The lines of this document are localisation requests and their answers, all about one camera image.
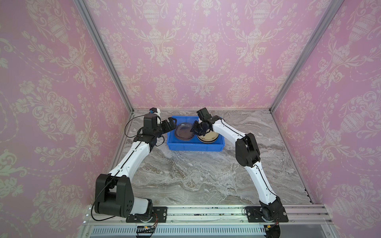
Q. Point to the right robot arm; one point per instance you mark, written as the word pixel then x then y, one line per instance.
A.
pixel 248 155

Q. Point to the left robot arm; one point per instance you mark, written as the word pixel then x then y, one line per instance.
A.
pixel 113 191

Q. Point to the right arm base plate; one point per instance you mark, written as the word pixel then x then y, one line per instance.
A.
pixel 256 214

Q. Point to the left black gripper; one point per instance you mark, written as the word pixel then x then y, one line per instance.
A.
pixel 173 125

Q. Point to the blue plastic bin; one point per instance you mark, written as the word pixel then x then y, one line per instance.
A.
pixel 194 144

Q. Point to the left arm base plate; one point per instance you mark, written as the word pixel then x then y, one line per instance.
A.
pixel 154 214

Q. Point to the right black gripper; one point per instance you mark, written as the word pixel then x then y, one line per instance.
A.
pixel 195 130

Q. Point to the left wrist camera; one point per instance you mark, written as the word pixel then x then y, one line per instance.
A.
pixel 155 111

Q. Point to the cream plate with flowers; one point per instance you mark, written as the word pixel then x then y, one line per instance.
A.
pixel 209 137

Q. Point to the grey glass plate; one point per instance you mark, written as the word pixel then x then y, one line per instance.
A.
pixel 184 132

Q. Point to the aluminium front rail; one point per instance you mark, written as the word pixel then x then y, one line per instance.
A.
pixel 215 221

